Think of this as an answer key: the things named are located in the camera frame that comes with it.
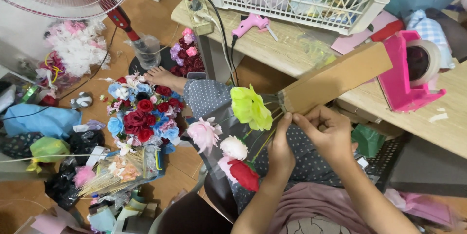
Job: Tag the person's right hand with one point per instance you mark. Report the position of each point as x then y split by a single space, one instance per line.
334 139

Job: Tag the pink glue gun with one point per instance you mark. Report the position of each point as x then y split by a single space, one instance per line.
250 23

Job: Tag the dark chair seat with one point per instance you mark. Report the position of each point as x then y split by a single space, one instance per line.
193 214

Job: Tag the heap of white pink ruffles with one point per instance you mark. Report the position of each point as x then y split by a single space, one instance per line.
78 48

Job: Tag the plastic cup in clear bag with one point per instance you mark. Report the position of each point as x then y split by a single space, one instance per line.
146 51

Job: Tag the red flat tool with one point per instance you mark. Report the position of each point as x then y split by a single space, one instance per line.
386 30

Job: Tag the green plastic bag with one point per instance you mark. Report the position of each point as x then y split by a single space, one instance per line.
47 150

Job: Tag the person's bare foot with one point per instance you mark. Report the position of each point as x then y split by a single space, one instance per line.
164 78

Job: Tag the heap of paper rolls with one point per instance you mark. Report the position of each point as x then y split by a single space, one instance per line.
120 214

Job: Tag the black plastic bag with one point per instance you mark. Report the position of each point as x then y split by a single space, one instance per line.
62 186

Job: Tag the brown cardboard sleeve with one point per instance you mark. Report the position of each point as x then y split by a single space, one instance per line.
335 77

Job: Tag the person's mauve shirt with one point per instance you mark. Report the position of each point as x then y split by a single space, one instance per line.
313 204

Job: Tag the clear cellophane wrap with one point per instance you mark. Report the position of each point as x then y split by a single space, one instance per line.
222 111

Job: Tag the pink tape dispenser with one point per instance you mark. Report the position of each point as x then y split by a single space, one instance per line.
396 84

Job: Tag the clear tape roll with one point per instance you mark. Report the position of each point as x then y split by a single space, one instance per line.
430 59

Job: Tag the blue and red flower bouquet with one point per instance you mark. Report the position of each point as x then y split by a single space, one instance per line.
144 115

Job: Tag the pink paper sheet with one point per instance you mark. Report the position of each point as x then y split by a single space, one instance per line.
359 33

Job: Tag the white artificial rose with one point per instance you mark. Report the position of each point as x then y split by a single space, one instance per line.
233 147

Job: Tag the person's grey dotted trousers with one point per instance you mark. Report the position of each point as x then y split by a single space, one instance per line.
208 97

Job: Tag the small white dog figurine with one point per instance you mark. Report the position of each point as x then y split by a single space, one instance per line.
82 100

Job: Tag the blue checked cloth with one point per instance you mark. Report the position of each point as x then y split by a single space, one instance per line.
430 29

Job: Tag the yellow-green artificial flower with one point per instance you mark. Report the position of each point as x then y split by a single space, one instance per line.
251 108

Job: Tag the red artificial rose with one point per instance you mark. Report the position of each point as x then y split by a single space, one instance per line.
245 175

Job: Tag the pale pink artificial rose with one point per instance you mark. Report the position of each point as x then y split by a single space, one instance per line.
224 164

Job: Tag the person's left hand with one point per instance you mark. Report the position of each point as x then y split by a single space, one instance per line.
280 157

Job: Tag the pink fluffy pompom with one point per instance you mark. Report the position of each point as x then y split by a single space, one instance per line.
84 176

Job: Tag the grey flat box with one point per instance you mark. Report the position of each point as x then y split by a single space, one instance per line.
430 168

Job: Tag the blue paper sheet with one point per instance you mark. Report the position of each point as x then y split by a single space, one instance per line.
43 121

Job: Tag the beige power strip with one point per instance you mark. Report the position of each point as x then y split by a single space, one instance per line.
197 13

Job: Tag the green folded paper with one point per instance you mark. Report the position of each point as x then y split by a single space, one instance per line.
366 141

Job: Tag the pink frilly artificial flower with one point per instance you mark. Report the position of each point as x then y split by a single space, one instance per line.
204 134

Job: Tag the bag of dried flower stalks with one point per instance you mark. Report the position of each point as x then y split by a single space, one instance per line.
120 170

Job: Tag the pink sheets in plastic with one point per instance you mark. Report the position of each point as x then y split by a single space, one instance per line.
423 206

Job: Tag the dark red flower bouquet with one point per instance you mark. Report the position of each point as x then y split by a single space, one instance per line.
189 59

